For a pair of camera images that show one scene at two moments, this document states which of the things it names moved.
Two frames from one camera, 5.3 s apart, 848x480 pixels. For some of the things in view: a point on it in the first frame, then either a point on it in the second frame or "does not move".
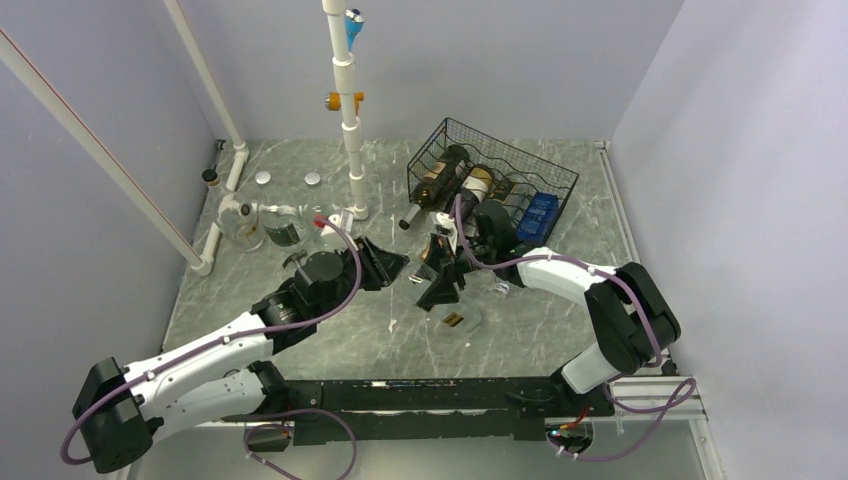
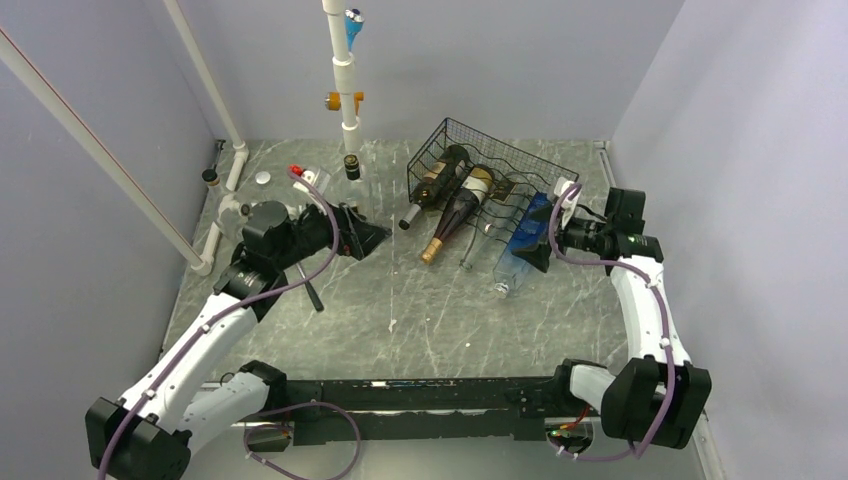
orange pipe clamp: x=334 y=101 does not move
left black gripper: x=383 y=266 -> x=356 y=236
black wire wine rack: x=458 y=161 does not move
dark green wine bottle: x=454 y=158 does not move
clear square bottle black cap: x=445 y=294 -> x=352 y=167
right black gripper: x=435 y=254 -> x=537 y=256
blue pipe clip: x=354 y=22 does not move
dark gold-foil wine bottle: x=475 y=188 does not move
